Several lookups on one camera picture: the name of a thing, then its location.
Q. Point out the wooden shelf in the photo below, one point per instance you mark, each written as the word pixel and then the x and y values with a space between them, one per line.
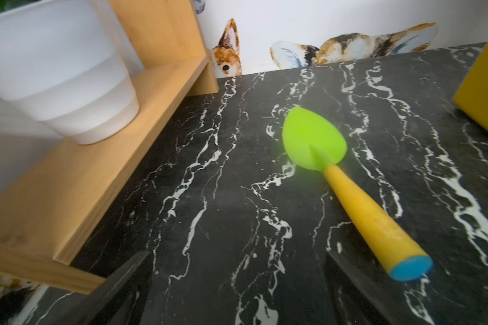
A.
pixel 49 212

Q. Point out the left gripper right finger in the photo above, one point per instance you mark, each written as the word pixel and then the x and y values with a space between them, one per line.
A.
pixel 356 299

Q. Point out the white flower pot plant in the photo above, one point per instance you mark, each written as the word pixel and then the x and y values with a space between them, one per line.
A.
pixel 69 65

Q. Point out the green trowel yellow handle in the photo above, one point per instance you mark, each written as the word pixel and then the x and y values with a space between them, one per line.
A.
pixel 313 143

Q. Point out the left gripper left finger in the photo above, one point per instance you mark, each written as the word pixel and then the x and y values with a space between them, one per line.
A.
pixel 121 299

